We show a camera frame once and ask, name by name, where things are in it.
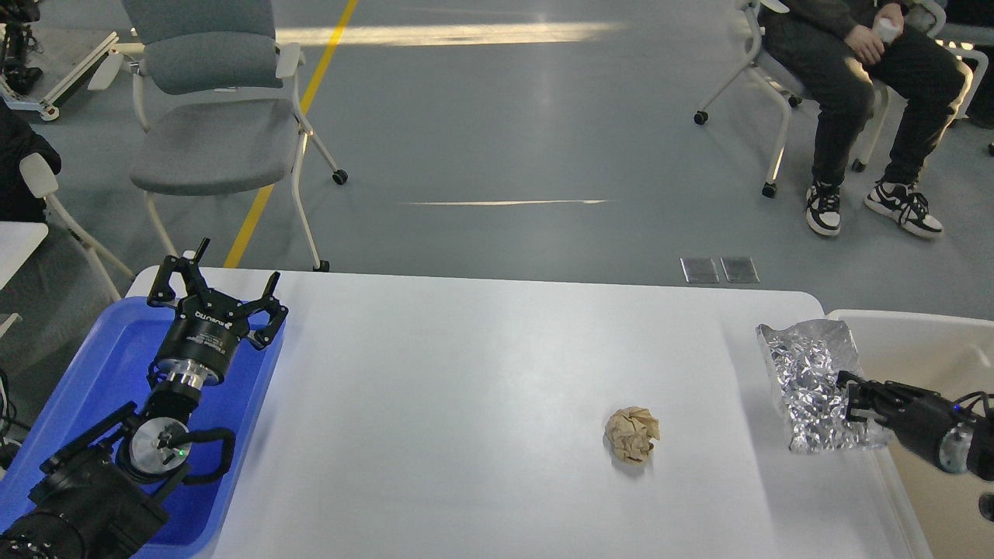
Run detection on white plastic bin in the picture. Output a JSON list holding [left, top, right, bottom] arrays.
[[829, 309, 993, 558]]

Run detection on white frame chair right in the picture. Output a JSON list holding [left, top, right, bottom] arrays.
[[693, 0, 894, 199]]

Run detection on left floor outlet plate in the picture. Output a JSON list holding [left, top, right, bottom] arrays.
[[680, 257, 720, 284]]

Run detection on silver foil bag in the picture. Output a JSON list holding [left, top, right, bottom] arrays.
[[756, 318, 892, 454]]

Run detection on white chair far right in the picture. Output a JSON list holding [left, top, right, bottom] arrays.
[[906, 1, 992, 125]]

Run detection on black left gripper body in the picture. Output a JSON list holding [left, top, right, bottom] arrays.
[[149, 293, 249, 386]]

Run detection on white side table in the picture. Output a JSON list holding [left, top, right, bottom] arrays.
[[0, 222, 49, 339]]

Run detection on right floor outlet plate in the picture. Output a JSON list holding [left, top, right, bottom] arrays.
[[721, 257, 760, 284]]

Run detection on grey office chair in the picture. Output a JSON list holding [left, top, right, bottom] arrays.
[[122, 1, 348, 272]]

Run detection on black jacket on left chair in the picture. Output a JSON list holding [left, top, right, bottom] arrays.
[[1, 102, 61, 223]]

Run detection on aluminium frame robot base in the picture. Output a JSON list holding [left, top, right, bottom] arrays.
[[1, 1, 120, 123]]

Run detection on white chair at left edge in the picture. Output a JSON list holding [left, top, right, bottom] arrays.
[[19, 153, 135, 302]]

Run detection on person in black clothes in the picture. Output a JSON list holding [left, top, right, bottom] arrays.
[[757, 1, 973, 238]]

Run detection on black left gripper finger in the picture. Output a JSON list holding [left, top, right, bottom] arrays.
[[233, 272, 288, 350], [147, 238, 212, 310]]

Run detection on crumpled brown paper ball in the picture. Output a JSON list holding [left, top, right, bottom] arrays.
[[606, 406, 662, 466]]

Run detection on person's bare hand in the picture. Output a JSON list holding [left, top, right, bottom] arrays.
[[843, 25, 885, 66]]

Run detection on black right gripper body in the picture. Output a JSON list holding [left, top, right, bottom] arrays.
[[890, 394, 975, 474]]

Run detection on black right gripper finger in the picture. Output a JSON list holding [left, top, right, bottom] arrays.
[[836, 371, 922, 404], [845, 398, 898, 431]]

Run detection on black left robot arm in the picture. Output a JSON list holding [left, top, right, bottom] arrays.
[[2, 245, 288, 558]]

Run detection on blue plastic tray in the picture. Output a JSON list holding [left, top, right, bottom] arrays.
[[1, 297, 283, 558]]

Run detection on floor outlet plate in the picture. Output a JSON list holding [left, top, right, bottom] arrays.
[[721, 257, 760, 284], [680, 257, 720, 284]]

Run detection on black cable at left edge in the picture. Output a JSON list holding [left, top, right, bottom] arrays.
[[0, 371, 32, 459]]

